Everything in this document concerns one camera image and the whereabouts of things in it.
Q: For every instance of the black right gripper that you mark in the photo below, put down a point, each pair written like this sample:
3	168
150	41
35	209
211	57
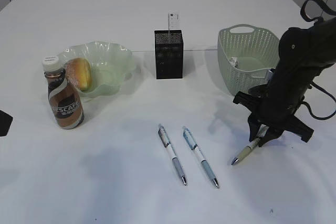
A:
293	74

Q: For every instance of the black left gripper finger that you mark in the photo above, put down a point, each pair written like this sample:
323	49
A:
5	123

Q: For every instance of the cream pen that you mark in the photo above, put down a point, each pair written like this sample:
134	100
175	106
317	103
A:
250	147

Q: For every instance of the Nescafe coffee bottle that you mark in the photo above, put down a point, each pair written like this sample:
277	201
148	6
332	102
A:
63	98

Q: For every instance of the pink paper ball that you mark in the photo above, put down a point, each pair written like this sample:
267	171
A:
233	61

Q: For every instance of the blue grey pen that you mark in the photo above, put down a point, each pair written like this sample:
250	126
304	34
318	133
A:
200	156

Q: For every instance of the sugared bread roll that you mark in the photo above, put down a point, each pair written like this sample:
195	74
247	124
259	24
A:
78	72

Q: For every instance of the clear plastic ruler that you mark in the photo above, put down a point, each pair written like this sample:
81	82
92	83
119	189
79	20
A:
173	21

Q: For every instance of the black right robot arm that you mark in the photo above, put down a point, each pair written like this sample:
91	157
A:
324	51

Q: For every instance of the green plastic woven basket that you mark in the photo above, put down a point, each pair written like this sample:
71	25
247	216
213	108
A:
257	51

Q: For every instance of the green wavy glass plate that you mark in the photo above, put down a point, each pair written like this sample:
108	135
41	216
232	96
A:
110	64

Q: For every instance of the black mesh pen holder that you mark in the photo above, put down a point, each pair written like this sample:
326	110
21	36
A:
169	49

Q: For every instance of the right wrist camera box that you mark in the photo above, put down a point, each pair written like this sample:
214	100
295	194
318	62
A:
262	82

